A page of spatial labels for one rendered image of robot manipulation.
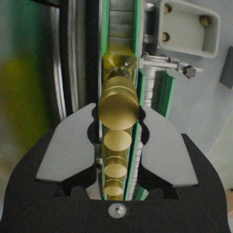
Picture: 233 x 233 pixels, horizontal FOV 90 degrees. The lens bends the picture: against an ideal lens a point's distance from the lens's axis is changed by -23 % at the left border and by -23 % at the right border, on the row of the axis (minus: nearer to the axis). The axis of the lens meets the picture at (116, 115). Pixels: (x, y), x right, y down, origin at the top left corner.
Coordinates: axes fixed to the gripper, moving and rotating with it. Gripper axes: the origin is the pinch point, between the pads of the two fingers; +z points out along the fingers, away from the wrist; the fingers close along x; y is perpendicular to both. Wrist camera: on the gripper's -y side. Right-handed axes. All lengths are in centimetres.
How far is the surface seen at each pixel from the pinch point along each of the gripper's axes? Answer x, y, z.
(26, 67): -12.6, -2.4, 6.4
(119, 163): 0.5, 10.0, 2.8
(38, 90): -12.6, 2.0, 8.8
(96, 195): -10, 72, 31
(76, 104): -15.8, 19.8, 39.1
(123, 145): 0.8, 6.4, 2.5
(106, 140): -1.2, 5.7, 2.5
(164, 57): 12.6, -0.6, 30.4
